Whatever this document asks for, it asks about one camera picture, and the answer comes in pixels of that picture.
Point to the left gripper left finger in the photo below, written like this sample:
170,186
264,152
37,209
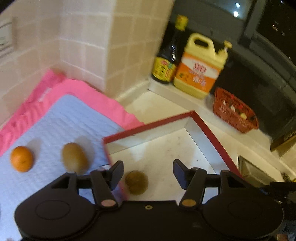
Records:
104,182

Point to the red white cardboard box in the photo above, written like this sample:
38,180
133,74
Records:
152,148

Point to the round brown kiwi front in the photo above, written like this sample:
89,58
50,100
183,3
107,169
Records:
136,182

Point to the dark soy sauce bottle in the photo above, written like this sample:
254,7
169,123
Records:
167,59

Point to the large orange back right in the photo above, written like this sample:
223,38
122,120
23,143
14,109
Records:
22,159

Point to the blue quilted mat pink trim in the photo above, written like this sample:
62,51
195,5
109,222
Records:
57,112

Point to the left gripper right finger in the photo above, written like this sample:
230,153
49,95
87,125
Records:
192,181

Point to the yellow detergent jug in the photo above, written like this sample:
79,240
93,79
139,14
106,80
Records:
200,66

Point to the dark window frame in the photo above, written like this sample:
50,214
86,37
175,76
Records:
260,69

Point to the small red plastic basket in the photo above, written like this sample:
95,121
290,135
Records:
234,111

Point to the brown kiwi far right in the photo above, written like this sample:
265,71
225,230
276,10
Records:
74,159

